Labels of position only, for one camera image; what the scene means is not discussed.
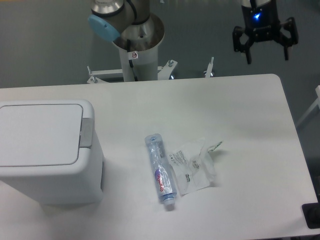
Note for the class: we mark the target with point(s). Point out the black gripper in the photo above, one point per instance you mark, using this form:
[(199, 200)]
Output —
[(262, 24)]

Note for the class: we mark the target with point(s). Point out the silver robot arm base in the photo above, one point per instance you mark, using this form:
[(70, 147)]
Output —
[(129, 24)]

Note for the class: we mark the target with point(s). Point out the grey trash can push button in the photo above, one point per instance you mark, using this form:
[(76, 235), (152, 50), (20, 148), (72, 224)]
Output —
[(86, 133)]

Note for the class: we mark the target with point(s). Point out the white trash can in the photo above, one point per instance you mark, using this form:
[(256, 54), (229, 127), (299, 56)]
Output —
[(77, 183)]

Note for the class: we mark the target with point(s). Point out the white trash can lid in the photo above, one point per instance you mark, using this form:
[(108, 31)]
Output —
[(39, 135)]

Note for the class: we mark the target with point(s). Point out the white stand at right edge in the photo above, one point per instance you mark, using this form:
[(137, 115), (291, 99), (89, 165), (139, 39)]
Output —
[(311, 111)]

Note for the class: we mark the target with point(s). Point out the crumpled white plastic wrapper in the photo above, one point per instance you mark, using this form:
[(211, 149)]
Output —
[(193, 165)]

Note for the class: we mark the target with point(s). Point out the clear plastic water bottle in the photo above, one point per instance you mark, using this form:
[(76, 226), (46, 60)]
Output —
[(161, 171)]

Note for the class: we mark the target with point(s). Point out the black clamp at table edge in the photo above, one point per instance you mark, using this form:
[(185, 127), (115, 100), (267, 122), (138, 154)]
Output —
[(311, 212)]

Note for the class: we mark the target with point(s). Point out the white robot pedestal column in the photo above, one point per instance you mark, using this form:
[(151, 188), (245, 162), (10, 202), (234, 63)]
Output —
[(140, 62)]

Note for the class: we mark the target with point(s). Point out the white pedestal base frame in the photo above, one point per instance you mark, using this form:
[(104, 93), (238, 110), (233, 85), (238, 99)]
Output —
[(165, 72)]

